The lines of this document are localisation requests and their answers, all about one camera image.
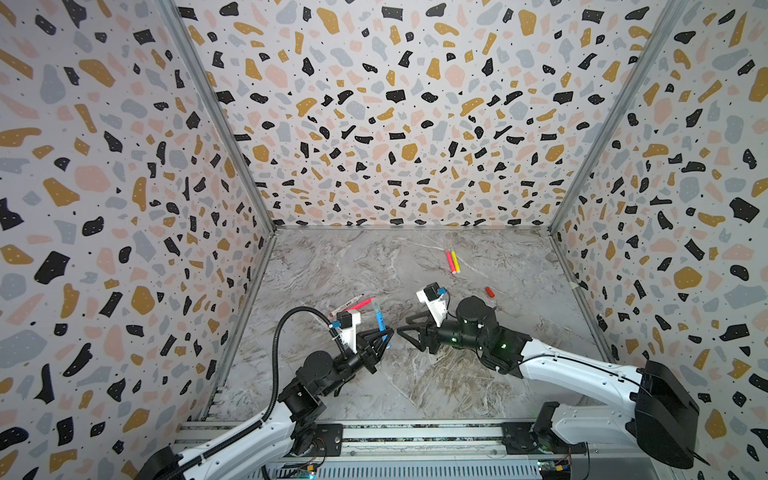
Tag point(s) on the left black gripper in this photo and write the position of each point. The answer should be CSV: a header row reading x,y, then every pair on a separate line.
x,y
366,355

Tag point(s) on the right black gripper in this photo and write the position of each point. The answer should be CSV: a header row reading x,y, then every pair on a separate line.
x,y
430,335

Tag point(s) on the blue pen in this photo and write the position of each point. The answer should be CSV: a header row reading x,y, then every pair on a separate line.
x,y
379,315

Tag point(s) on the yellow highlighter pen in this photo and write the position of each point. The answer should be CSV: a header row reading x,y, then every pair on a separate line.
x,y
456,267

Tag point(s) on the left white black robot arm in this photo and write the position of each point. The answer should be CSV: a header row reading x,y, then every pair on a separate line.
x,y
288,425

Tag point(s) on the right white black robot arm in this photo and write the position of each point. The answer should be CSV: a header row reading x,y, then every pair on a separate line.
x,y
645,407

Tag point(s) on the red pink marker pen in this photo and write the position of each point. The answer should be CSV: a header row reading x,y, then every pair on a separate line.
x,y
361,304

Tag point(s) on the thin white red pen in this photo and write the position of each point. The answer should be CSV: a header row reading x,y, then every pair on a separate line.
x,y
346,305

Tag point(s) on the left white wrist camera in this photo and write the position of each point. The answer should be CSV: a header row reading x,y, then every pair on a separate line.
x,y
346,323

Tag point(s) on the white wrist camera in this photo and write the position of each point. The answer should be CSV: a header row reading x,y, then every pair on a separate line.
x,y
436,299
346,323

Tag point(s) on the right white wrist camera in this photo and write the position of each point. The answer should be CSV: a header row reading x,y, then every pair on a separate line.
x,y
436,299

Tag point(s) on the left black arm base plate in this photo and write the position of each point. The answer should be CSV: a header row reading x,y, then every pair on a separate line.
x,y
323,439

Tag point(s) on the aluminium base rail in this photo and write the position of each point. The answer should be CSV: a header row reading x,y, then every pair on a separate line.
x,y
456,449

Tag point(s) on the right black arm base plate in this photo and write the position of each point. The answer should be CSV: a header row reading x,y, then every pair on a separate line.
x,y
525,438

